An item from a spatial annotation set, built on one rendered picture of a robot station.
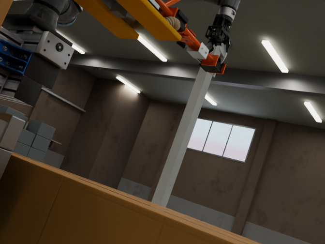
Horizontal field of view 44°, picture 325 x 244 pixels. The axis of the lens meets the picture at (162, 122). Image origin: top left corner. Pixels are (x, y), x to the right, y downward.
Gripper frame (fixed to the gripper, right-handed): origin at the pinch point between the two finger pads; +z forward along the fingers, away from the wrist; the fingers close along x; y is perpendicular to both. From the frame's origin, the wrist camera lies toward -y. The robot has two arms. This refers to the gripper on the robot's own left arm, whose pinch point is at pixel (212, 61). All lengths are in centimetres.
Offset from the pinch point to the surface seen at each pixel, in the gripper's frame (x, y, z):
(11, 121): 33, 100, 61
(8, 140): 33, 99, 64
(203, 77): -150, -214, -80
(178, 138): -155, -214, -6
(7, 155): 33, 98, 66
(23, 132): -596, -337, 30
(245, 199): -388, -958, -26
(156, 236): 64, 93, 70
